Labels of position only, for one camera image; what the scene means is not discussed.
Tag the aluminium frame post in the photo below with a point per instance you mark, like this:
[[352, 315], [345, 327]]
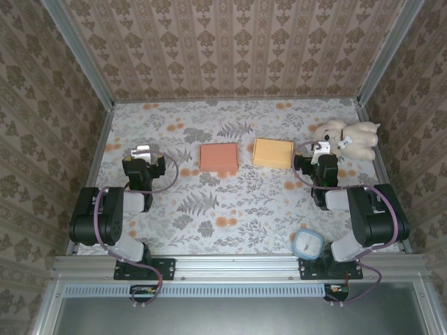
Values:
[[387, 52], [80, 52]]

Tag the floral patterned tablecloth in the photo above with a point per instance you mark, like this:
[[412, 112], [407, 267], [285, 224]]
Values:
[[227, 118]]

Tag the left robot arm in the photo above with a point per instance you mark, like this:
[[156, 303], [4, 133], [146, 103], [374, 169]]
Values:
[[101, 223]]

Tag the pink paper box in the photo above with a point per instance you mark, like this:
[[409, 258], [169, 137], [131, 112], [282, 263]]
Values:
[[219, 157]]

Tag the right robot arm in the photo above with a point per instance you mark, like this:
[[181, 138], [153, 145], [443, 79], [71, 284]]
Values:
[[370, 220]]

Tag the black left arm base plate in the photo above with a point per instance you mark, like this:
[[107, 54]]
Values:
[[166, 268]]

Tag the white square blue-rimmed container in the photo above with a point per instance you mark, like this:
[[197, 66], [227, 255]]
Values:
[[307, 244]]

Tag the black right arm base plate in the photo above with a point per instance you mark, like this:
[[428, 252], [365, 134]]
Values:
[[309, 270]]

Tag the yellow paper box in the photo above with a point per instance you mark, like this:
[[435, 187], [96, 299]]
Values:
[[272, 151]]

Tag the cream plush dog toy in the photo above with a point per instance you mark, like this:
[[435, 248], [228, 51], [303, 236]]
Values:
[[352, 139]]

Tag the grey metal panel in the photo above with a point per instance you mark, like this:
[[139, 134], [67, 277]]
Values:
[[227, 317]]

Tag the aluminium side rail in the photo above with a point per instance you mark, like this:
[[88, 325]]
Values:
[[384, 167], [89, 167]]

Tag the small controller board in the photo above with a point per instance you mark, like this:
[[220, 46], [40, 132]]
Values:
[[143, 291], [337, 289]]

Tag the aluminium table edge rail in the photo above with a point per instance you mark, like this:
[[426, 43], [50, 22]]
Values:
[[237, 267]]

